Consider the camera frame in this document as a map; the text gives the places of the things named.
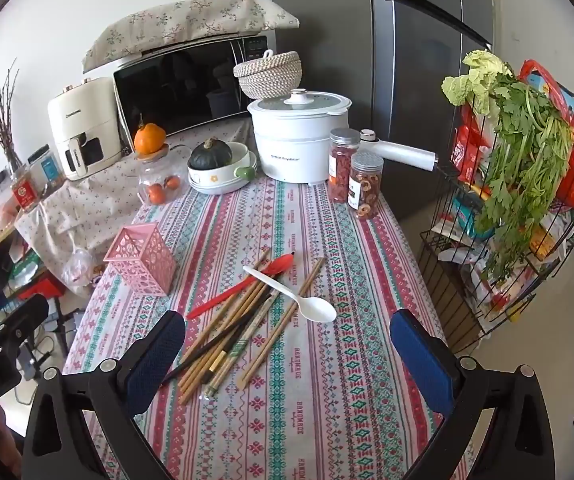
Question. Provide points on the bunch of leafy greens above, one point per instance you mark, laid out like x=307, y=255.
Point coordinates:
x=517, y=160

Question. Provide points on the grey refrigerator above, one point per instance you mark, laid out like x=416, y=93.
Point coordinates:
x=417, y=85

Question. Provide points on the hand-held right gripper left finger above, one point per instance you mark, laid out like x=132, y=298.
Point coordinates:
x=159, y=355

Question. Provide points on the napa cabbage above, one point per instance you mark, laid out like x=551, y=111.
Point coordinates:
x=472, y=85

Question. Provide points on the cream air fryer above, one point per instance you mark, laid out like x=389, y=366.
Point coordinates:
x=82, y=120

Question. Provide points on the woven basket with lid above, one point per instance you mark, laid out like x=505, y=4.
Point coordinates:
x=267, y=77

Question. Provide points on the jar of red dried fruit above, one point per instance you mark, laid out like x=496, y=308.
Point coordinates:
x=341, y=170

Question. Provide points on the floral microwave cover cloth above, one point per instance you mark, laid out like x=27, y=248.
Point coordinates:
x=192, y=15

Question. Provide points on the black microwave oven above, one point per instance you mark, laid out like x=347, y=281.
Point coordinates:
x=177, y=85

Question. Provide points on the pile of chopsticks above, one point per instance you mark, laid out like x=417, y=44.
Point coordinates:
x=227, y=330

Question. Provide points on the glass jar with wooden lid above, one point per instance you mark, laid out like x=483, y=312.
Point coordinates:
x=164, y=172

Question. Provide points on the small orange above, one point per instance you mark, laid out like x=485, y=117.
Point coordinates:
x=171, y=182
x=156, y=193

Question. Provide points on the red plastic spoon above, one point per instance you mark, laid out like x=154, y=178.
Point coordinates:
x=277, y=264

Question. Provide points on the red snack packet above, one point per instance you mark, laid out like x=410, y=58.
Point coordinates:
x=469, y=150

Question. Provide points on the striped patterned tablecloth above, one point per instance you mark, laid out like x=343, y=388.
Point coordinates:
x=317, y=400

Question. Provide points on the glass vase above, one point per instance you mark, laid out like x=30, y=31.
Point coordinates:
x=13, y=161

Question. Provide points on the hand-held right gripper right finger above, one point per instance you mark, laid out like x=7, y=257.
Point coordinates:
x=419, y=360

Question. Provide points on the large orange tangerine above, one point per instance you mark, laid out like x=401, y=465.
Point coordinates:
x=148, y=140

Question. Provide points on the small-flower print tablecloth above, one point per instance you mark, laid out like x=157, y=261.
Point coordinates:
x=102, y=185

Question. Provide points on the green and white sack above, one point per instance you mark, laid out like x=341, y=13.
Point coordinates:
x=24, y=269

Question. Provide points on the jar of dried fruit slices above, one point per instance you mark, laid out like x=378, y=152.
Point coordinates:
x=365, y=190

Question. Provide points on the pink plastic utensil holder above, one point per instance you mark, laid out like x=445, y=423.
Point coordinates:
x=142, y=260

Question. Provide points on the red label jar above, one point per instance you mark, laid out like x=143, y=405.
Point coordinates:
x=23, y=191

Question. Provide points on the green kabocha squash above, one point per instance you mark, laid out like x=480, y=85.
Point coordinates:
x=210, y=156

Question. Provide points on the red box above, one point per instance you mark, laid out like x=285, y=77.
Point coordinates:
x=42, y=291

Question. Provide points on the white casserole dish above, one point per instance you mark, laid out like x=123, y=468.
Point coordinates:
x=217, y=182

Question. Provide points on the white electric cooking pot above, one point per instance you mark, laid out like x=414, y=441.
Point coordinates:
x=292, y=145

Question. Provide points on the white plastic spoon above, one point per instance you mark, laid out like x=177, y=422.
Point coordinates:
x=317, y=309

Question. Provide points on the clear plastic bag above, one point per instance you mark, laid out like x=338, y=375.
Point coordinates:
x=76, y=270

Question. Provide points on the blue label clear jar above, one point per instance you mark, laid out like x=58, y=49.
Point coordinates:
x=47, y=167

